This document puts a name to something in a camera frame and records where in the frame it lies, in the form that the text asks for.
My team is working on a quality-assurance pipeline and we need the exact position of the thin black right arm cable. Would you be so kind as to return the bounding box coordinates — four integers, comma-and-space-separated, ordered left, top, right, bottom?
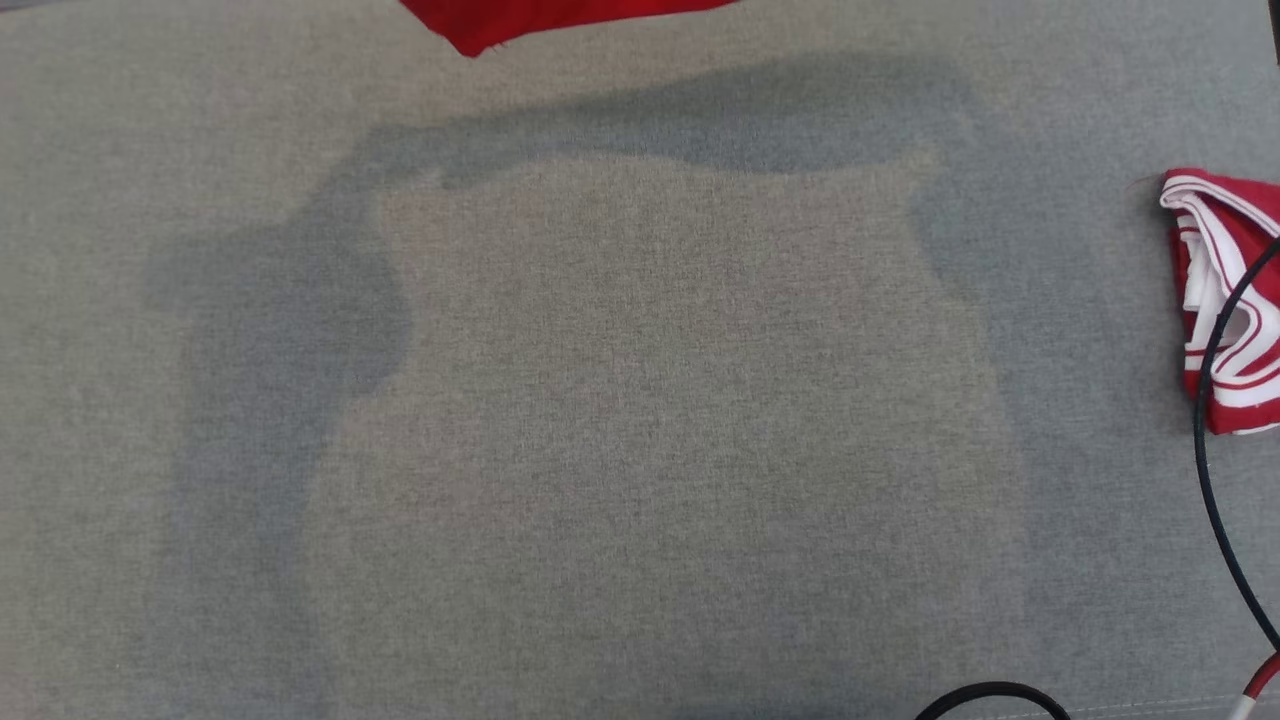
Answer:
1192, 234, 1280, 720

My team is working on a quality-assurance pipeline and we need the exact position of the red Bulls basketball jersey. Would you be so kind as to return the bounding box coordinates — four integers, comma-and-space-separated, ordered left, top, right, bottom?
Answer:
1158, 167, 1280, 437

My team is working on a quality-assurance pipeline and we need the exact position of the small red jersey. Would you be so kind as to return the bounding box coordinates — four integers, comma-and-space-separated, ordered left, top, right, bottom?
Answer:
398, 0, 743, 59

